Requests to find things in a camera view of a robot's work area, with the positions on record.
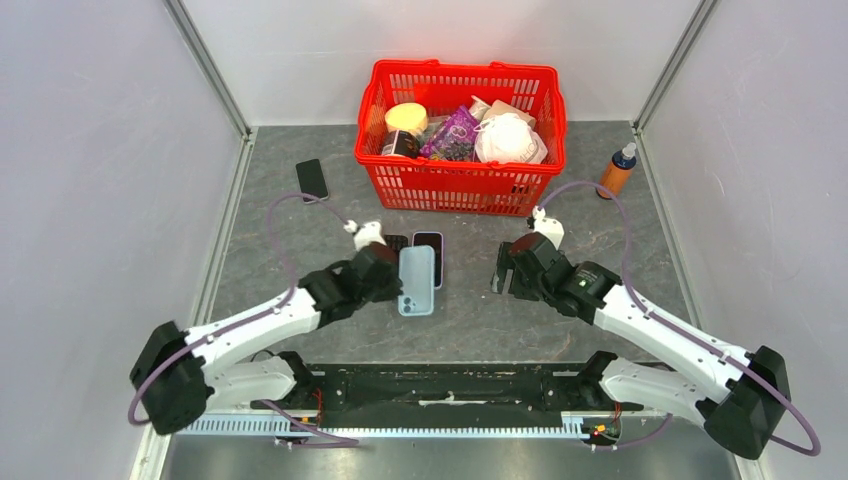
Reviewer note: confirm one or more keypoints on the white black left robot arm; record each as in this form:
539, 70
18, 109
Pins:
181, 374

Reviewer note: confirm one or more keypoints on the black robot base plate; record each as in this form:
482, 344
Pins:
446, 395

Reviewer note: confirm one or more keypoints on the red plastic shopping basket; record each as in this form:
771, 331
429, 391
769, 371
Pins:
460, 186

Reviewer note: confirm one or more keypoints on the lilac phone case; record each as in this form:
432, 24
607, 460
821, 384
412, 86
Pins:
434, 255

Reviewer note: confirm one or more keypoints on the purple snack bag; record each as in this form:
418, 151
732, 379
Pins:
454, 139

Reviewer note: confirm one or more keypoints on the light blue phone case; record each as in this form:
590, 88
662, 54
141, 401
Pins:
416, 271

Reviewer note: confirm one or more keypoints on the black jar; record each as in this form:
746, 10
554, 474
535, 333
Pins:
401, 143

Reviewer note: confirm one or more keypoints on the orange spray bottle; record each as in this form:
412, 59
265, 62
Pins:
619, 168

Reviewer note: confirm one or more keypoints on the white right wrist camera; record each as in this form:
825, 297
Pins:
549, 227

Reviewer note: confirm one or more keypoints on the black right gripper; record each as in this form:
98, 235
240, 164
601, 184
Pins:
503, 262

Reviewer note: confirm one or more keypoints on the black phone case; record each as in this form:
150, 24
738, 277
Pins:
397, 242

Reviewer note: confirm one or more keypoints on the brown paper package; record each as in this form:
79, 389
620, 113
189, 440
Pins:
500, 107

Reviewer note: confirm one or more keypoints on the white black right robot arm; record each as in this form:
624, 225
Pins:
722, 388

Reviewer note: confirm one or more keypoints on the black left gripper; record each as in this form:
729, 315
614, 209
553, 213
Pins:
394, 288

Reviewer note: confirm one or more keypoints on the white plastic bag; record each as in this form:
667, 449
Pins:
507, 138

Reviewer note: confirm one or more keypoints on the yellow lidded round tub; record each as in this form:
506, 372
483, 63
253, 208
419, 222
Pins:
410, 117

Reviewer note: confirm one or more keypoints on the small black smartphone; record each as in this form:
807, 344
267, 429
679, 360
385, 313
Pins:
311, 180

